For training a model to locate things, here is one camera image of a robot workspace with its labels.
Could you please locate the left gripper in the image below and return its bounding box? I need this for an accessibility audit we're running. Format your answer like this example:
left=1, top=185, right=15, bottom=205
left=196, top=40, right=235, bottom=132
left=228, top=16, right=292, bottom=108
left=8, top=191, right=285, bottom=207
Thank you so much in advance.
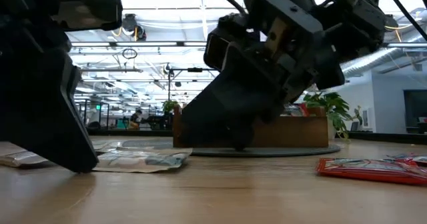
left=0, top=0, right=123, bottom=31

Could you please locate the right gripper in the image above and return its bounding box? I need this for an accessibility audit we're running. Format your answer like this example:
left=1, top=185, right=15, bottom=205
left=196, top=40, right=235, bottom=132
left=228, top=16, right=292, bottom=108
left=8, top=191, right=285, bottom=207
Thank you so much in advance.
left=181, top=0, right=346, bottom=147

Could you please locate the wooden tea caddy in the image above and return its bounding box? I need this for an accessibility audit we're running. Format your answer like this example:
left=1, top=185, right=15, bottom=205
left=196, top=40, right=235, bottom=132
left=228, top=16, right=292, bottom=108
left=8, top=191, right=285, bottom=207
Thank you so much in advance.
left=172, top=104, right=330, bottom=149

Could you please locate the round grey woven placemat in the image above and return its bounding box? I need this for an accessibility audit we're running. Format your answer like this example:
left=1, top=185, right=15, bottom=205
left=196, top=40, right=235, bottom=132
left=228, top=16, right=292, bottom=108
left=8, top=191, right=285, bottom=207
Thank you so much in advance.
left=121, top=139, right=342, bottom=158

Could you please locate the green background plant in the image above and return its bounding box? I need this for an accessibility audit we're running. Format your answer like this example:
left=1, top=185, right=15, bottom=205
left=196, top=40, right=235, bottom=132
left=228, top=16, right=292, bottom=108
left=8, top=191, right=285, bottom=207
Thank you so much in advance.
left=162, top=99, right=179, bottom=115

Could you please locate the green potted plant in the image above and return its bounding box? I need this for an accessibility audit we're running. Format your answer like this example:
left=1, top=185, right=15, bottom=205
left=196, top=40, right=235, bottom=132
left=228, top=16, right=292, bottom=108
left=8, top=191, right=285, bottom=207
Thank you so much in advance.
left=302, top=90, right=364, bottom=141

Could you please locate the person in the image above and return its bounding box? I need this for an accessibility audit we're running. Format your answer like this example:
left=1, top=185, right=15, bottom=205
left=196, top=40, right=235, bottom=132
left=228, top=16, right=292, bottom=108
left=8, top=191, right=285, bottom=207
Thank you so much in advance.
left=129, top=109, right=144, bottom=131

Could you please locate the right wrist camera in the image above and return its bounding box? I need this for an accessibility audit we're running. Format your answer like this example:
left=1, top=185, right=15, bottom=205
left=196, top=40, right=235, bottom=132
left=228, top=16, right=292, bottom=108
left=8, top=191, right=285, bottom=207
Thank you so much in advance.
left=203, top=13, right=250, bottom=72

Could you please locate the black aluminium table frame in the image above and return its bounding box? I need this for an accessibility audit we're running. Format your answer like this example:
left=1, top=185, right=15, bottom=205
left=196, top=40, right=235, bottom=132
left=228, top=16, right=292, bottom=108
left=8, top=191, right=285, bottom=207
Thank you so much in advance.
left=85, top=127, right=427, bottom=145

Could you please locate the silver ventilation duct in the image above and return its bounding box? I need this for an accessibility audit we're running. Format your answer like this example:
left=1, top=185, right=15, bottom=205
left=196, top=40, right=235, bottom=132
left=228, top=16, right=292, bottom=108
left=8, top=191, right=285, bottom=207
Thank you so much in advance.
left=340, top=33, right=427, bottom=79

